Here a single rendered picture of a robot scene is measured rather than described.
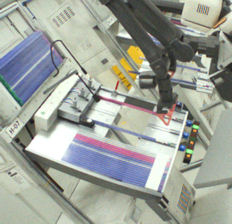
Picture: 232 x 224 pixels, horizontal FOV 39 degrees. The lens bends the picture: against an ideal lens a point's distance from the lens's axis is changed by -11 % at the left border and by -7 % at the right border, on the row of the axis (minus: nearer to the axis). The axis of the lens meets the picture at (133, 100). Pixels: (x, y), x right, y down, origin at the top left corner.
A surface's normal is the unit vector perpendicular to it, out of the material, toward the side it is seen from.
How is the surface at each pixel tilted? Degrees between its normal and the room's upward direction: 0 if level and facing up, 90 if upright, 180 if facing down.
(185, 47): 90
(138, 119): 90
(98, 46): 90
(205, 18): 90
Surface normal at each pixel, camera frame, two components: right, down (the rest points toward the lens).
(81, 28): -0.28, 0.54
